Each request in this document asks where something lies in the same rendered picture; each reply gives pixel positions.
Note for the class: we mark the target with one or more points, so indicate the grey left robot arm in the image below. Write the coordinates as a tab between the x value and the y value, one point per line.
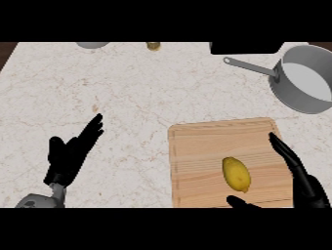
43	198

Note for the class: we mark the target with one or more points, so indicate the yellow lemon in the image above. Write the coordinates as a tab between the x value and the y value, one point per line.
237	174

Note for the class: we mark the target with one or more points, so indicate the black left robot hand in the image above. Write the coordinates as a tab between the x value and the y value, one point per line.
67	156

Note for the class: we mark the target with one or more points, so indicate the olive green bottle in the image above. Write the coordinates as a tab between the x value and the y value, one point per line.
153	46

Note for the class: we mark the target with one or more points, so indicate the grey metal pot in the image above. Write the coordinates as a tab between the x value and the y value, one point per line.
303	79

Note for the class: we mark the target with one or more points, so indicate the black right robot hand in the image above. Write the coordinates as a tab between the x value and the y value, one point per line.
306	185

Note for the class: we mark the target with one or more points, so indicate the black appliance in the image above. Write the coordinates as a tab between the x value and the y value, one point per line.
245	48

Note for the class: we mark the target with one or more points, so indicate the wooden cutting board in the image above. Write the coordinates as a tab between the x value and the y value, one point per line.
226	156

